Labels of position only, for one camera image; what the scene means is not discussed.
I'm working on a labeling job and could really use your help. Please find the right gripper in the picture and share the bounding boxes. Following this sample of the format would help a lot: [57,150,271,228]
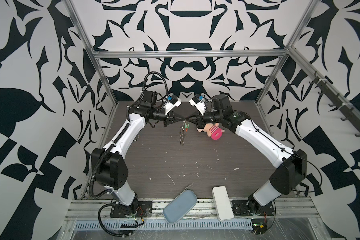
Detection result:
[185,108,225,130]

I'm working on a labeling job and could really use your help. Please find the metal keyring with chain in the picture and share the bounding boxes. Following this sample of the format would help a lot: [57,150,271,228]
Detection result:
[180,120,189,146]

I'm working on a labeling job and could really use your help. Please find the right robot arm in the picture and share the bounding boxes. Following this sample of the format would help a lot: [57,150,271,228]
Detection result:
[186,94,308,214]

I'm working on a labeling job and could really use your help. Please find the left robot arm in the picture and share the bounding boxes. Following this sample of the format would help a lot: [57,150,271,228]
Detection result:
[88,72,184,207]

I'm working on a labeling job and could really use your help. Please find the pink plush doll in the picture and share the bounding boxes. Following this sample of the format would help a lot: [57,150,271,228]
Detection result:
[197,123,225,141]

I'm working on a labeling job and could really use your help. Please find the grey glasses case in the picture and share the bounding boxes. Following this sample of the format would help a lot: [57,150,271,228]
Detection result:
[163,190,198,224]

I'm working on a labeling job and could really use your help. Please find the white rectangular box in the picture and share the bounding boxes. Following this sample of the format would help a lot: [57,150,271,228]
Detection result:
[212,186,234,221]

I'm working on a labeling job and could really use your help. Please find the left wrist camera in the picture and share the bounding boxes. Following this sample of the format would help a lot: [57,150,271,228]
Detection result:
[164,95,182,115]

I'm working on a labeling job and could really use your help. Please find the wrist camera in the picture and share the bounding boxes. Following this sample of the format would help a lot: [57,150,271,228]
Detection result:
[189,94,207,116]
[164,95,182,115]

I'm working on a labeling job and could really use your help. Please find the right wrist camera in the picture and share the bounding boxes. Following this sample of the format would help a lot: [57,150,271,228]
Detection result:
[189,94,207,116]

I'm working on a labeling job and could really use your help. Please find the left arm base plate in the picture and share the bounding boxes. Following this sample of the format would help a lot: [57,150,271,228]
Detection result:
[110,200,153,218]

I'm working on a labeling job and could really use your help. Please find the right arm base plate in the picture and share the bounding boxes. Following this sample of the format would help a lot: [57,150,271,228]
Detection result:
[230,200,275,217]

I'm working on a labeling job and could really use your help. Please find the wall hook rack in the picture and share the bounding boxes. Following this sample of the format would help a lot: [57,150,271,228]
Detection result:
[308,70,360,138]

